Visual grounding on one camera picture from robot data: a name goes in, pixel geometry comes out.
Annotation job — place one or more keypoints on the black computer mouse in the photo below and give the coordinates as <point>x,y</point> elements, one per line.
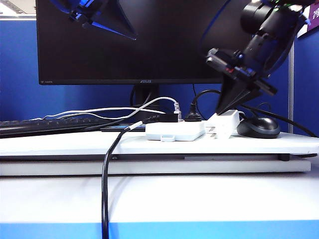
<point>261,128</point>

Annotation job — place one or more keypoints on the white desk riser board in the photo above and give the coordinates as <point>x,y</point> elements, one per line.
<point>74,147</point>

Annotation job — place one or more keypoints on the black keyboard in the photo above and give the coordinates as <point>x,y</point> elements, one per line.
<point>15,128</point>

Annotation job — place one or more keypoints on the black monitor stand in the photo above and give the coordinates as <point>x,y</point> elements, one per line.
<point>143,94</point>

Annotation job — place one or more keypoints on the white and purple sign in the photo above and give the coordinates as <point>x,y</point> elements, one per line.
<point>314,17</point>

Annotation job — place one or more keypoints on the white power strip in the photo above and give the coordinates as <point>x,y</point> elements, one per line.
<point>174,130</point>

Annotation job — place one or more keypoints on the black computer monitor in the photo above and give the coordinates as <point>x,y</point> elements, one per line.
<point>162,49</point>

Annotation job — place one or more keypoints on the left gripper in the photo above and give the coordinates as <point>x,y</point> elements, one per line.
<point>86,11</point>

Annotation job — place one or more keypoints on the grey metal partition post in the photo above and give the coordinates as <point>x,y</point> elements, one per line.
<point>291,99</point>

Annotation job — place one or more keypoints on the white riser base board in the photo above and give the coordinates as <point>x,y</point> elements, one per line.
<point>149,168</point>

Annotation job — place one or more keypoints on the white charger block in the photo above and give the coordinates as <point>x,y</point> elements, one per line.
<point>224,124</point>

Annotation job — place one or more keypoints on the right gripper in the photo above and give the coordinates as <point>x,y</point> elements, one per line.
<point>231,66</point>

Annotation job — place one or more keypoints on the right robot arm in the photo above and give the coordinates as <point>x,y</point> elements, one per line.
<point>269,30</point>

